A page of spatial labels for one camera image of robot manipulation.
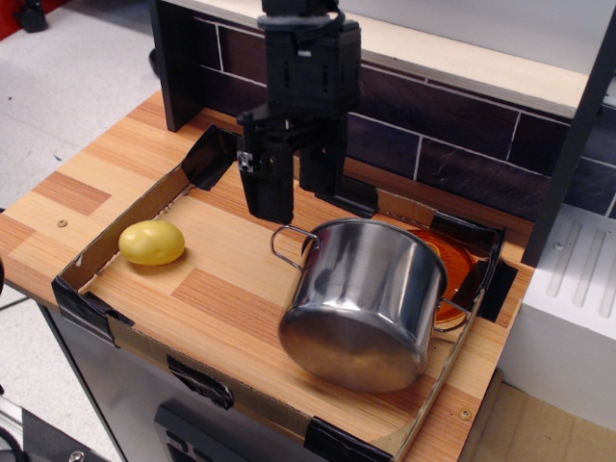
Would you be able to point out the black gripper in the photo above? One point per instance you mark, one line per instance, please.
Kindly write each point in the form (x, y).
(313, 80)

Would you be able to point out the stainless steel pot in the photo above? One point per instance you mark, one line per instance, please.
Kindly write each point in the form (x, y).
(363, 308)

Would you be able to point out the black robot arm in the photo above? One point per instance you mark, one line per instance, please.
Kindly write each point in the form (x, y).
(299, 136)

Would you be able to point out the cardboard fence with black tape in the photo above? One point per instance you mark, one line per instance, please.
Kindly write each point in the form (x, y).
(200, 334)

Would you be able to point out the yellow potato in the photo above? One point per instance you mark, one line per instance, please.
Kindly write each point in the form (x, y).
(151, 243)

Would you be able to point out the orange glass lid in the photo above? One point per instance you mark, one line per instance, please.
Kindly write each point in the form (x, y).
(454, 269)

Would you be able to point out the dark brick backsplash panel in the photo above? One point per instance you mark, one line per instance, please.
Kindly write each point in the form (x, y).
(451, 123)

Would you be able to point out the black oven control panel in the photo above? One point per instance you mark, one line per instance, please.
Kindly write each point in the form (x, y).
(214, 437)

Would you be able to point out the black caster wheel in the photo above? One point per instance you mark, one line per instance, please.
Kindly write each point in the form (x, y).
(31, 17)

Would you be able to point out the white dish drainer sink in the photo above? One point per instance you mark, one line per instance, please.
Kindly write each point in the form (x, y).
(561, 348)

